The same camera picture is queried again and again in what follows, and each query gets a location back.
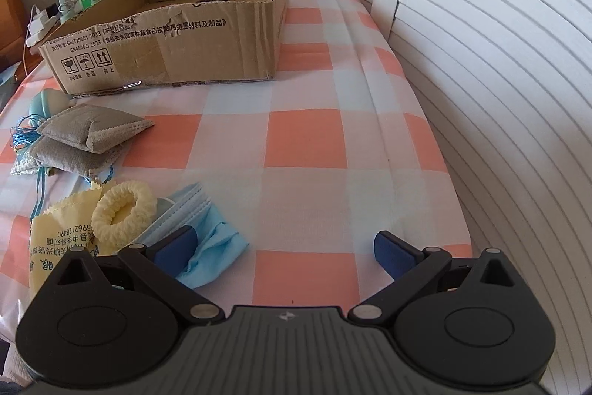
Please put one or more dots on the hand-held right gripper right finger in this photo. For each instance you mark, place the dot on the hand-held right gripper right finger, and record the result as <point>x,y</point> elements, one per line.
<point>393,256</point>

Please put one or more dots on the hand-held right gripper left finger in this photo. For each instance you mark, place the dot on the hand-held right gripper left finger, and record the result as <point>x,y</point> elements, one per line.
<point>176,250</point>

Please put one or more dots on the blue face mask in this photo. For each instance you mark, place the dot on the blue face mask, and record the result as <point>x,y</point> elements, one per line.
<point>217,237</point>

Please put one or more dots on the yellow paper packet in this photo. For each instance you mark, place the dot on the yellow paper packet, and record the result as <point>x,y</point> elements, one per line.
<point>60,228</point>

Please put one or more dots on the grey fabric sachet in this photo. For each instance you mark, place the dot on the grey fabric sachet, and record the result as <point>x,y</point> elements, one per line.
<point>60,156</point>
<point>92,129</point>

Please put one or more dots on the floral sachet with blue tassel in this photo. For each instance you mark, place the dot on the floral sachet with blue tassel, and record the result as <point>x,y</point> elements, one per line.
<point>23,166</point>

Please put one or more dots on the light blue plush toy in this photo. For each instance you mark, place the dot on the light blue plush toy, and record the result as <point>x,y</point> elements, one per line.
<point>46,102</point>

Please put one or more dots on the brown cardboard box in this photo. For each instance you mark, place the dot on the brown cardboard box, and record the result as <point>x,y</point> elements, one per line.
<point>185,48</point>

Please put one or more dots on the orange white checkered tablecloth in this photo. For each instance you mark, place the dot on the orange white checkered tablecloth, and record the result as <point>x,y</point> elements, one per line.
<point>300,136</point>

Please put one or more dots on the white charger plug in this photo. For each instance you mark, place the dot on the white charger plug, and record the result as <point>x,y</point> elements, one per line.
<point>41,16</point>

